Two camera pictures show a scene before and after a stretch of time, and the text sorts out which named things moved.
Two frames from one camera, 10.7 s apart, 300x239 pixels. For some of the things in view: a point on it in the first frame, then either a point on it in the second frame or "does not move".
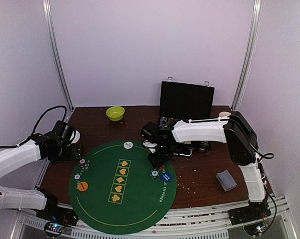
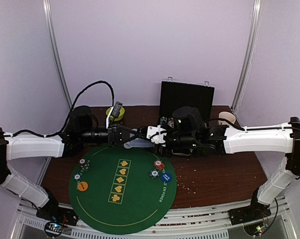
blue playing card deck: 226,180 → 139,143
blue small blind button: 166,177 does not move
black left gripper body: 62,154 → 111,139
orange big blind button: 82,186 does not move
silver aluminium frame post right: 254,29 does not move
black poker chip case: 179,100 does not move
